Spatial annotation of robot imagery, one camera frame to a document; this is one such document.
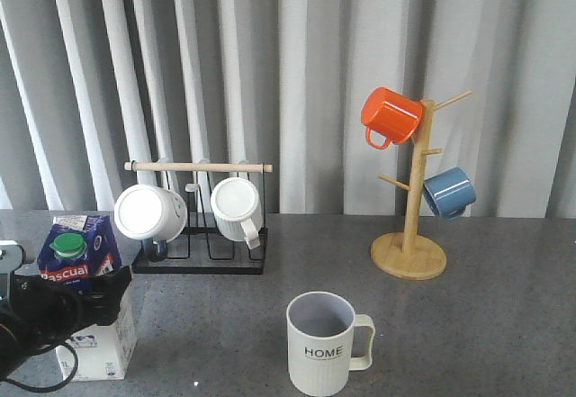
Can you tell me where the Pascual whole milk carton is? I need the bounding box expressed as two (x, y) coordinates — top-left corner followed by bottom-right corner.
(37, 215), (136, 381)

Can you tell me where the black wire mug rack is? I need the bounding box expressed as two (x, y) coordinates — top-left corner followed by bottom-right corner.
(124, 160), (274, 275)

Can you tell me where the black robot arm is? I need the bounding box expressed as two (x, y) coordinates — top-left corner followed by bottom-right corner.
(1, 266), (131, 392)

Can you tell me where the orange enamel mug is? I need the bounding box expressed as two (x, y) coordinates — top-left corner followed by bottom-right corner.
(361, 87), (424, 149)

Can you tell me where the grey pleated curtain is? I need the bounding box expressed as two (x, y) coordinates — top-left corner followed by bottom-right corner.
(1, 0), (575, 218)

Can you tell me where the blue enamel mug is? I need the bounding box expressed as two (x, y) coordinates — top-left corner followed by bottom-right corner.
(423, 167), (476, 220)

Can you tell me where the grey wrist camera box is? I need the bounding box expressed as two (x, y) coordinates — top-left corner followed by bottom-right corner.
(0, 240), (26, 300)

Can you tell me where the wooden mug tree stand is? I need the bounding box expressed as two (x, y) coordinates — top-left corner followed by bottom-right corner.
(370, 100), (446, 280)

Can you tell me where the white ribbed mug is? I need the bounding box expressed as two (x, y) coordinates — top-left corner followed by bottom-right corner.
(211, 177), (264, 249)

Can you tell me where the white HOME mug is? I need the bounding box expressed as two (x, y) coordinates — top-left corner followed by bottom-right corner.
(286, 291), (375, 396)

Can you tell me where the white smooth mug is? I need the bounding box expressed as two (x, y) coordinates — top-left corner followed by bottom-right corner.
(113, 185), (188, 242)

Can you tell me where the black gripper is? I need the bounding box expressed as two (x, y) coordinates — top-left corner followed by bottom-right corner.
(8, 266), (131, 347)

